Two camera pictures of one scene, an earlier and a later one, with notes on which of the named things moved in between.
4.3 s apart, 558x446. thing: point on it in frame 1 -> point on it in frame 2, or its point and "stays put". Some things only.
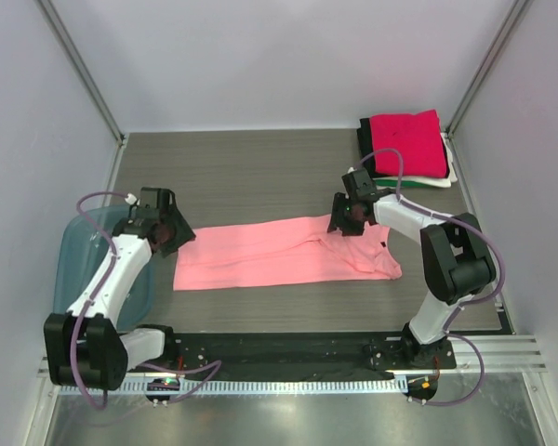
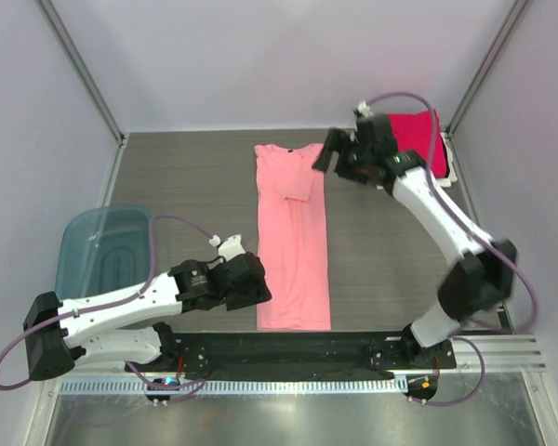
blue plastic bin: [83, 254] stays put
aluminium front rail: [514, 353] stays put
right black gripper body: [340, 221] -> [342, 154]
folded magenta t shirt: [418, 137] stays put
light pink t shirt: [280, 253] -> [292, 241]
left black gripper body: [178, 233] -> [249, 284]
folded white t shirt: [432, 182] stays put
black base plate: [241, 356] stays put
